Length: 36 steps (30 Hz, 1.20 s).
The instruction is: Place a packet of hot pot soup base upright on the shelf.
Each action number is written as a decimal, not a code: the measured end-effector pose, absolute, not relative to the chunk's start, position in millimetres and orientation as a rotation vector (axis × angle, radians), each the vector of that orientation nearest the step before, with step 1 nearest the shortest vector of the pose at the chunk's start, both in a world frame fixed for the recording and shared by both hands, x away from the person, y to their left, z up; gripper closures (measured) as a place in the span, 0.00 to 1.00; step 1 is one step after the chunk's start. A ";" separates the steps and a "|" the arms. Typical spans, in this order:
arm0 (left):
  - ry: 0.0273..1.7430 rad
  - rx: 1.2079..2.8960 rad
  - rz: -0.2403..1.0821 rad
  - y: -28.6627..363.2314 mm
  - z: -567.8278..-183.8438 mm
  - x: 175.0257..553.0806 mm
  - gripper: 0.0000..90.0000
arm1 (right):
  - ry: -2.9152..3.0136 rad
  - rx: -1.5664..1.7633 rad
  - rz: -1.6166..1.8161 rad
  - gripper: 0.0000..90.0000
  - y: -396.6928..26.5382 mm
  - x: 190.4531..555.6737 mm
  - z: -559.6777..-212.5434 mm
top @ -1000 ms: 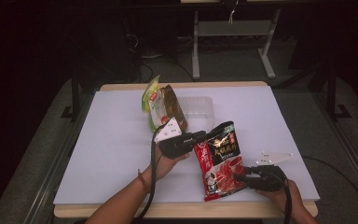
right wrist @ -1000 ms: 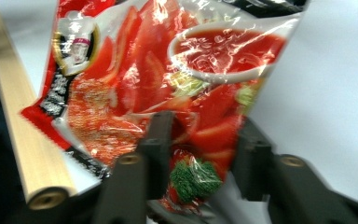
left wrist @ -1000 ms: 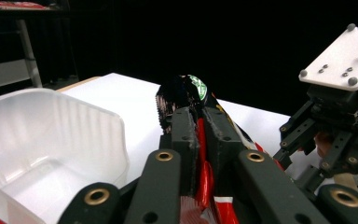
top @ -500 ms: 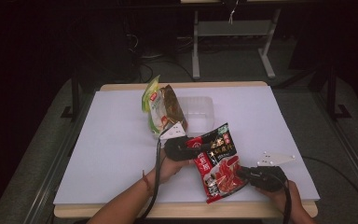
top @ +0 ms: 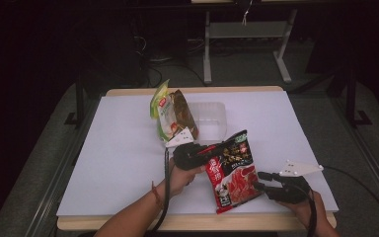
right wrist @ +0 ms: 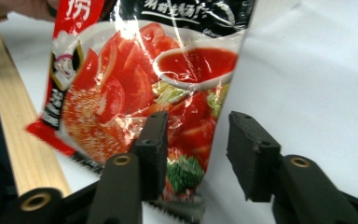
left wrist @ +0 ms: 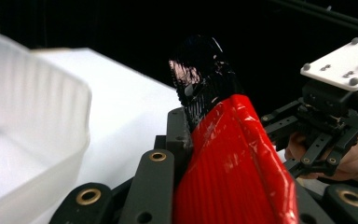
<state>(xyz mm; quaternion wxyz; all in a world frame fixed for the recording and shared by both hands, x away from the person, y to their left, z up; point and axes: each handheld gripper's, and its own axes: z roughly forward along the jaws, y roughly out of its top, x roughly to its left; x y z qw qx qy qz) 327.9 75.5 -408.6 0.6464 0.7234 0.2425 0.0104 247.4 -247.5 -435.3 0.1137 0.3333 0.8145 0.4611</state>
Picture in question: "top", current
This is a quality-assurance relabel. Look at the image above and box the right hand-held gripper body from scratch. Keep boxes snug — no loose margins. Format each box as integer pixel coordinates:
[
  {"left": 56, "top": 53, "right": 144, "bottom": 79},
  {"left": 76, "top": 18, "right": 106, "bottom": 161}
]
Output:
[{"left": 268, "top": 159, "right": 325, "bottom": 204}]

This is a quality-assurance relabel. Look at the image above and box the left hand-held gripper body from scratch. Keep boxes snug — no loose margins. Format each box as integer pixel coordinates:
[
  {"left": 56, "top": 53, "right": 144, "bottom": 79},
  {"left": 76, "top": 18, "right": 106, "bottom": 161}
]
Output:
[{"left": 164, "top": 126, "right": 209, "bottom": 172}]

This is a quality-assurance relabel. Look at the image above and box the clear plastic container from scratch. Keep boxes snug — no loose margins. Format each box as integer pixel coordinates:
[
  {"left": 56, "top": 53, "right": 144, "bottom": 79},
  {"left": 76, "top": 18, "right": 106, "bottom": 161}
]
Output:
[{"left": 185, "top": 101, "right": 228, "bottom": 146}]

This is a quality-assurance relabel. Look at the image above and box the red and black food packet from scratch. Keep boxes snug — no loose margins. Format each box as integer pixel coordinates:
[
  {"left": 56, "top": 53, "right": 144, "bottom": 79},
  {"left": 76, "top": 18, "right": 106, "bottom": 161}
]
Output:
[{"left": 204, "top": 129, "right": 265, "bottom": 215}]

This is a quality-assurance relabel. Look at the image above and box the gold and brown food packet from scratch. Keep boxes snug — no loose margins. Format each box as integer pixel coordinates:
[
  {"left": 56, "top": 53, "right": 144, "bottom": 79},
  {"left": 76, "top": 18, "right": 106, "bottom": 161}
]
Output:
[{"left": 169, "top": 88, "right": 200, "bottom": 141}]

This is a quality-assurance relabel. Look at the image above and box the white and green food packet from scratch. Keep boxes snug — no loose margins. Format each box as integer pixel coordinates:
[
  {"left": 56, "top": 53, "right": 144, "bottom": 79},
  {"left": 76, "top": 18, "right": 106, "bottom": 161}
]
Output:
[{"left": 149, "top": 78, "right": 180, "bottom": 145}]

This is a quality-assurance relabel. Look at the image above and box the person's right hand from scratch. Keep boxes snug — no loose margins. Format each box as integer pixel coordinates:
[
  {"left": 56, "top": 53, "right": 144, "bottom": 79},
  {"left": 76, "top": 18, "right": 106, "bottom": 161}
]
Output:
[{"left": 276, "top": 190, "right": 328, "bottom": 229}]

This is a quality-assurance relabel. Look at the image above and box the person's left hand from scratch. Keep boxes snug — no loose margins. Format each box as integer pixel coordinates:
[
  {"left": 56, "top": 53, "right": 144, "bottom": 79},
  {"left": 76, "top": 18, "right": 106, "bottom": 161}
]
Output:
[{"left": 163, "top": 157, "right": 207, "bottom": 199}]

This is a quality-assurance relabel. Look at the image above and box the white table cover sheet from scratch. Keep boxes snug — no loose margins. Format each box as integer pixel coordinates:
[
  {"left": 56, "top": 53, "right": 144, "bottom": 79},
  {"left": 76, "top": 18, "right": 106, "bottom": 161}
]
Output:
[{"left": 56, "top": 91, "right": 340, "bottom": 217}]

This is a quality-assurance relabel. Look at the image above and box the black metal stand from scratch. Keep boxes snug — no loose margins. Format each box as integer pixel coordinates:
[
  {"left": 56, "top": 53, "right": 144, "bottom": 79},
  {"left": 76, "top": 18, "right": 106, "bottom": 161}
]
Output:
[
  {"left": 344, "top": 63, "right": 373, "bottom": 128},
  {"left": 63, "top": 74, "right": 87, "bottom": 128}
]

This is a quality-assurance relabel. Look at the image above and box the thick black right gripper cable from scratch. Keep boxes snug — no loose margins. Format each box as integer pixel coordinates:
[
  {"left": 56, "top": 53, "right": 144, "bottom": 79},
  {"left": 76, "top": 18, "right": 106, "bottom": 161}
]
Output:
[{"left": 305, "top": 188, "right": 319, "bottom": 237}]

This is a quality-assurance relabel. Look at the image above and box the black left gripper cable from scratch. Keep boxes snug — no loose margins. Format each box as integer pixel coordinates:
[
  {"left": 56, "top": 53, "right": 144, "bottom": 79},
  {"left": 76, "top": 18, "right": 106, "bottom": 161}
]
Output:
[{"left": 149, "top": 147, "right": 173, "bottom": 234}]

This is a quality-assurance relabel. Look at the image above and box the red string bracelet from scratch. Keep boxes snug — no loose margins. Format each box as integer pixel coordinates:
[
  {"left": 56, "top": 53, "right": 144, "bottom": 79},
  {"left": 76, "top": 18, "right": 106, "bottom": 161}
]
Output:
[{"left": 150, "top": 180, "right": 165, "bottom": 210}]

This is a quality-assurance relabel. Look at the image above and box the thin black cable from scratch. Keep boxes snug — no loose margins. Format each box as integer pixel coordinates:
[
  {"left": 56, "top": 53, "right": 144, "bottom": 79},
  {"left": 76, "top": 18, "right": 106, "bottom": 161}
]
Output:
[{"left": 322, "top": 165, "right": 379, "bottom": 237}]

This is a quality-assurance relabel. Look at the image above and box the metal frame rail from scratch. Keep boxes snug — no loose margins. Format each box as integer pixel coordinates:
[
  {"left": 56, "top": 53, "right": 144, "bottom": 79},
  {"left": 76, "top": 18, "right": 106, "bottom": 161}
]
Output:
[
  {"left": 330, "top": 98, "right": 379, "bottom": 211},
  {"left": 24, "top": 98, "right": 97, "bottom": 237}
]

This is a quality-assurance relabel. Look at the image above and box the floor cable bundle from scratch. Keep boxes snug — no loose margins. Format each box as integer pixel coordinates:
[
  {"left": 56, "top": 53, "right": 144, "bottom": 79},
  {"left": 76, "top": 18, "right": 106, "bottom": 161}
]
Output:
[{"left": 133, "top": 34, "right": 208, "bottom": 89}]

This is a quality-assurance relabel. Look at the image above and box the white metal frame desk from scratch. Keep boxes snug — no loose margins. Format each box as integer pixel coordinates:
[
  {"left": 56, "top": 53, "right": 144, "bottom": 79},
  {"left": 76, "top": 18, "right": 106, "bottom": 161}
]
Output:
[{"left": 202, "top": 8, "right": 299, "bottom": 85}]

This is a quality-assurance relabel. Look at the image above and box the hanging white cord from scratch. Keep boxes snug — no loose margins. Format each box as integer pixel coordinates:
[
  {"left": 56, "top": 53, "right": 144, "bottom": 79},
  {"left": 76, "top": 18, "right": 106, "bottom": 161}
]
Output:
[{"left": 241, "top": 0, "right": 255, "bottom": 27}]

